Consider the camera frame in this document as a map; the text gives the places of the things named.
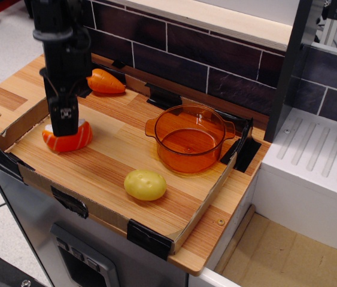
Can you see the salmon nigiri sushi toy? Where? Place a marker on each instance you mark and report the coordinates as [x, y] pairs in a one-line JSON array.
[[68, 143]]

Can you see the yellow toy potato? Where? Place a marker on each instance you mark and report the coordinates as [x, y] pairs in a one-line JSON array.
[[145, 185]]

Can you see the dark grey vertical post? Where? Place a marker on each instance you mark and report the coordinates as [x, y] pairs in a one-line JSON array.
[[301, 38]]

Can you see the grey toy oven panel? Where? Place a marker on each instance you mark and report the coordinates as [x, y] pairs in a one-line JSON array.
[[85, 265]]

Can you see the cardboard fence with black tape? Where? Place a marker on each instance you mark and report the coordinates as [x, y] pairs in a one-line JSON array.
[[187, 214]]

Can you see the transparent orange plastic pot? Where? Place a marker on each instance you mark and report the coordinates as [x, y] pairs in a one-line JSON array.
[[189, 138]]

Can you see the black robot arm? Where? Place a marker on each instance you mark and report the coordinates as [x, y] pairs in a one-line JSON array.
[[57, 21]]

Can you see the white toy sink drainboard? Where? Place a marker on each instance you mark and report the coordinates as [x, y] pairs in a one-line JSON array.
[[297, 181]]

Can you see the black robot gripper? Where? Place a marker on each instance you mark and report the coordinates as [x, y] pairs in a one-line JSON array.
[[67, 65]]

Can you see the orange toy carrot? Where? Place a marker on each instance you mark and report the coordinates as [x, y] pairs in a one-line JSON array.
[[102, 81]]

